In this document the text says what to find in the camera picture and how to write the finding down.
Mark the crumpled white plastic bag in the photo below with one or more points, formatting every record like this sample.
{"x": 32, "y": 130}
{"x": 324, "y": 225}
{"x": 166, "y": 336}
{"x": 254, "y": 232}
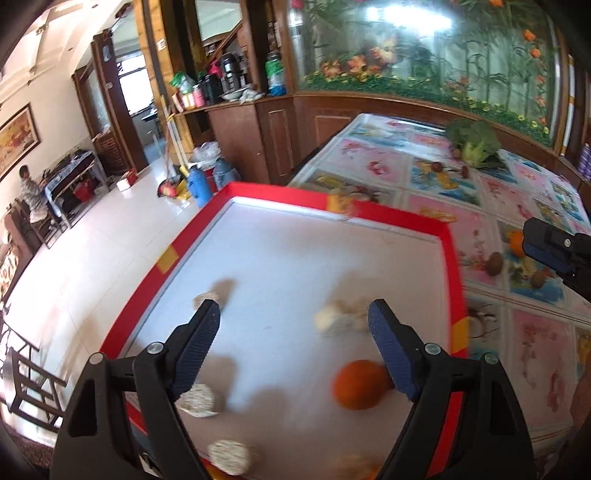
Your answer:
{"x": 205, "y": 152}

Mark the small pale cracker piece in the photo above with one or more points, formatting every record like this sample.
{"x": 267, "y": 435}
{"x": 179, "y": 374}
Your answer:
{"x": 203, "y": 297}

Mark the wooden cabinet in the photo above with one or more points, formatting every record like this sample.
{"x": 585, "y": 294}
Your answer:
{"x": 277, "y": 138}

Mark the dark wooden chair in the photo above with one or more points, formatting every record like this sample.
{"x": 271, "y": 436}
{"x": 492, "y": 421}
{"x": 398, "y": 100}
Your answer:
{"x": 25, "y": 383}

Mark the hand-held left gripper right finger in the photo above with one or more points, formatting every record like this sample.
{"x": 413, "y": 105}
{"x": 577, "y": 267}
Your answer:
{"x": 392, "y": 350}

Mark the black bottle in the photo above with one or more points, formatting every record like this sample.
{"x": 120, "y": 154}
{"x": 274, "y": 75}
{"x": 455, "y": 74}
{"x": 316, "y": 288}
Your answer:
{"x": 211, "y": 88}

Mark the brown round fruit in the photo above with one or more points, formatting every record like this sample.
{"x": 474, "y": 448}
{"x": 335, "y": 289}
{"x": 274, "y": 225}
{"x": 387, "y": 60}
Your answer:
{"x": 495, "y": 264}
{"x": 538, "y": 279}

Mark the wicker basket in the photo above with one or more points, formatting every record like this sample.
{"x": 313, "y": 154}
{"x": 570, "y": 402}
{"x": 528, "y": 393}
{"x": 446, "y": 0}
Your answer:
{"x": 108, "y": 146}

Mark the broom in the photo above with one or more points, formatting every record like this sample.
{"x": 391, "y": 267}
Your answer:
{"x": 174, "y": 143}

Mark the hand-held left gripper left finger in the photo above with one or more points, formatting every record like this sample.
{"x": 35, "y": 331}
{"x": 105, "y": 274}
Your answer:
{"x": 198, "y": 341}

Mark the red-rimmed white box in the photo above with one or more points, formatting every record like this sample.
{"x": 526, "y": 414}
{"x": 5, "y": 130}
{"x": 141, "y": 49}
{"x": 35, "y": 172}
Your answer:
{"x": 286, "y": 258}

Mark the pink bottle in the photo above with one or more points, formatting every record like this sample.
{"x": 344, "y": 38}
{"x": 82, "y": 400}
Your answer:
{"x": 198, "y": 98}

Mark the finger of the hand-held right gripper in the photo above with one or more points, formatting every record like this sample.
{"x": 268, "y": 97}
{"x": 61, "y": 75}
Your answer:
{"x": 554, "y": 235}
{"x": 547, "y": 259}

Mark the blue thermos flask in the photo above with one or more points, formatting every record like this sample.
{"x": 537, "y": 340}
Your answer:
{"x": 199, "y": 184}

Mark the green plastic bottle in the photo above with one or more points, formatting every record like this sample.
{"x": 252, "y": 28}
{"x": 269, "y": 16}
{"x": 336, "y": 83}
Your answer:
{"x": 275, "y": 74}

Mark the grey thermos flask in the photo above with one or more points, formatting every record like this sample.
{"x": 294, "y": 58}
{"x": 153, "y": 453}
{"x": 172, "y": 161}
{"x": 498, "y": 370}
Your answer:
{"x": 226, "y": 173}

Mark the red dustpan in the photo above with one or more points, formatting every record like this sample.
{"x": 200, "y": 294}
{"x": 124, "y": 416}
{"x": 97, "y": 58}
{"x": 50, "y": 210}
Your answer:
{"x": 168, "y": 188}

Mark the green leafy vegetable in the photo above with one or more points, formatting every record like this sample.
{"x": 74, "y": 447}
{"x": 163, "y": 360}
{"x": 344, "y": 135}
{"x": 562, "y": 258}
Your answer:
{"x": 473, "y": 138}

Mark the red bucket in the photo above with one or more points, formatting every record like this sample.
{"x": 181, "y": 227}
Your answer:
{"x": 85, "y": 190}

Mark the pale ginger piece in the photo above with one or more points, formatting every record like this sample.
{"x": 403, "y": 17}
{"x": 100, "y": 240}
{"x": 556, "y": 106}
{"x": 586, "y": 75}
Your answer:
{"x": 334, "y": 316}

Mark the table with blue cloth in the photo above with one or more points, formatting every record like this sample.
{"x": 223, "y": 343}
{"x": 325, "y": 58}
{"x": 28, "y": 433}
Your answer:
{"x": 69, "y": 170}

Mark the small red box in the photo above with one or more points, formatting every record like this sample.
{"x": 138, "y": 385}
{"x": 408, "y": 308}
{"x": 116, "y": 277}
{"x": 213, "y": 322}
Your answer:
{"x": 130, "y": 177}

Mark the framed wall painting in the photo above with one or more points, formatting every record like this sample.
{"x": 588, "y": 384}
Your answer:
{"x": 18, "y": 138}

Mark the purple bottles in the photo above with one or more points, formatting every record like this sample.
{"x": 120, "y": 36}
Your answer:
{"x": 585, "y": 161}

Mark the orange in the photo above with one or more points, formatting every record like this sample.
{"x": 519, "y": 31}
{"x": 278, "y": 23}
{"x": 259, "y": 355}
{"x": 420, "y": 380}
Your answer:
{"x": 355, "y": 385}
{"x": 515, "y": 243}

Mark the flower-painted aquarium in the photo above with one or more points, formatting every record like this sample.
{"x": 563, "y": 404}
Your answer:
{"x": 415, "y": 46}

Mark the white bowl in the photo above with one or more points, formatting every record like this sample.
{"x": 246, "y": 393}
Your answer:
{"x": 233, "y": 95}

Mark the round rice cracker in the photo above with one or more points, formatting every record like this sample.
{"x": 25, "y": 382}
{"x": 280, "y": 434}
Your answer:
{"x": 201, "y": 400}

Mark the green snack bag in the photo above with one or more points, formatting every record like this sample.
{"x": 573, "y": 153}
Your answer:
{"x": 182, "y": 83}

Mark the printed pink tablecloth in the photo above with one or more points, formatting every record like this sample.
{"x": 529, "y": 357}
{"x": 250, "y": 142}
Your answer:
{"x": 531, "y": 350}

